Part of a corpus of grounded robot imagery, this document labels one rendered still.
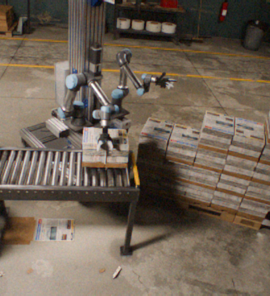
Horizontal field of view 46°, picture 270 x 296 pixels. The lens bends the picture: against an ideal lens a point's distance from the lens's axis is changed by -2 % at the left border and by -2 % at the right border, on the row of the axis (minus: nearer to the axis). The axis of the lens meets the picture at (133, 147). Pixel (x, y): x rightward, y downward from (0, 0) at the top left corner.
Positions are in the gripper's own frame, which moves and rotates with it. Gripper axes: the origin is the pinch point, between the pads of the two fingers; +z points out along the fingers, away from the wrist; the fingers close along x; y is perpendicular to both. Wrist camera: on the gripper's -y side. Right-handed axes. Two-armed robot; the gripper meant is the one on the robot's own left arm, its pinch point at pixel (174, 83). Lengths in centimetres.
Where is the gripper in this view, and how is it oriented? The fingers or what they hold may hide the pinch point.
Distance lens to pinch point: 332.7
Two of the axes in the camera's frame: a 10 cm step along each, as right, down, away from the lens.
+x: -4.0, 5.9, -7.0
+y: -0.6, 7.4, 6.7
